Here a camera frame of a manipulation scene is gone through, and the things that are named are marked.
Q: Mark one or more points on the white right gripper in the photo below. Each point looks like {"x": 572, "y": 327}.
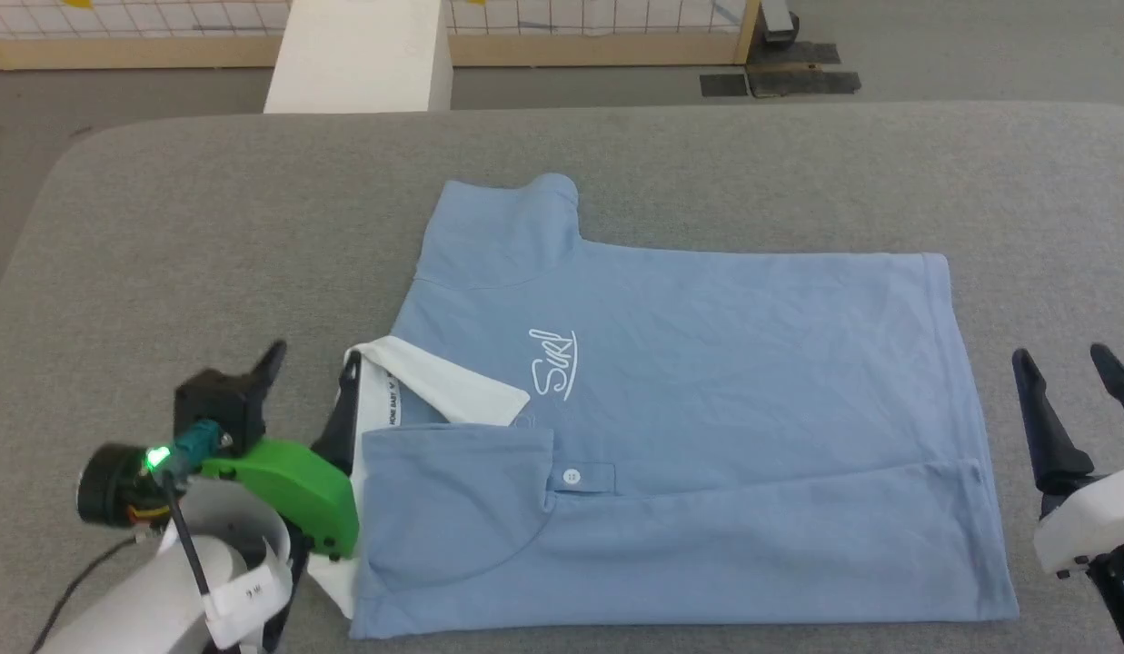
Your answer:
{"x": 1093, "y": 522}

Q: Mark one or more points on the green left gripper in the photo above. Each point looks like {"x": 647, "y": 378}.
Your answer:
{"x": 298, "y": 490}

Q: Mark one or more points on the light blue polo shirt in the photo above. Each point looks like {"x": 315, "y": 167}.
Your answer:
{"x": 707, "y": 363}

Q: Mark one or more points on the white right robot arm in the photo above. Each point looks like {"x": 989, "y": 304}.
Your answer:
{"x": 1123, "y": 599}

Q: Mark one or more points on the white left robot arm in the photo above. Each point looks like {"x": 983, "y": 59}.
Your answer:
{"x": 153, "y": 599}

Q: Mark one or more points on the grey fabric sofa seat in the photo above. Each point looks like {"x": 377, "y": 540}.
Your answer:
{"x": 207, "y": 227}

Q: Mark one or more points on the white rectangular box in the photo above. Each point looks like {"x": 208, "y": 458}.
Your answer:
{"x": 362, "y": 54}

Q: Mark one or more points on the lemon print partition screen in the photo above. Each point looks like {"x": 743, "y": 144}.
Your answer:
{"x": 116, "y": 50}

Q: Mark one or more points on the long black floor tape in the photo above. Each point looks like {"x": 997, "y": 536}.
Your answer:
{"x": 798, "y": 84}

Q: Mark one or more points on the short black floor tape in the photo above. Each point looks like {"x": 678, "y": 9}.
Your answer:
{"x": 798, "y": 53}

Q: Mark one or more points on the grey metal stand foot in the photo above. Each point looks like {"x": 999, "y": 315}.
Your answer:
{"x": 780, "y": 23}

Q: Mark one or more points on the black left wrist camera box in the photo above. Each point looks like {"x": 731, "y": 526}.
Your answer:
{"x": 218, "y": 404}

